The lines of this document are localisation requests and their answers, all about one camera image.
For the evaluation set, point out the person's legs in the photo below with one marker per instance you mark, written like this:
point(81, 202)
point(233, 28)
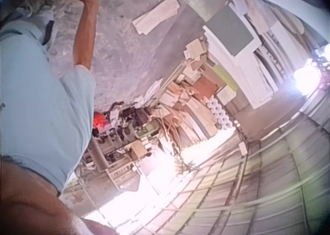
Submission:
point(31, 13)

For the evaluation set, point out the white flat board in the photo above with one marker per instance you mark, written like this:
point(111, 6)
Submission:
point(156, 14)

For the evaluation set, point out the red tool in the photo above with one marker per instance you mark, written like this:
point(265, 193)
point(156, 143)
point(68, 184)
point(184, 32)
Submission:
point(100, 121)

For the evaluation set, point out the heap of wood offcuts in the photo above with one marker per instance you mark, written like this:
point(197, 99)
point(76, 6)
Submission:
point(180, 101)

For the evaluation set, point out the cluttered tool shelf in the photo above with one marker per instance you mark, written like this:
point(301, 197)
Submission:
point(121, 139)

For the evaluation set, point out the green box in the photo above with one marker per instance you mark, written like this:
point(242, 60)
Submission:
point(147, 130)

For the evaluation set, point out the grey-green panel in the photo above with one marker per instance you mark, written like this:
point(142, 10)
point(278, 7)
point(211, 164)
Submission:
point(230, 31)

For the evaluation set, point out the brown wooden board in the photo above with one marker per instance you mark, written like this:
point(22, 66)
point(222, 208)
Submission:
point(205, 86)

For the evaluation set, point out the stack of white rolls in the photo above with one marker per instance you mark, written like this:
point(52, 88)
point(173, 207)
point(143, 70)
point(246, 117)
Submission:
point(218, 112)

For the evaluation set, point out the stack of leaning white boards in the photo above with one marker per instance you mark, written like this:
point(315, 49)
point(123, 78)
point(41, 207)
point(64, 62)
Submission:
point(252, 72)

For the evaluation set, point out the white wall box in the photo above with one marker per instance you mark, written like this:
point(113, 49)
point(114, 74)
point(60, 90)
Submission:
point(243, 148)

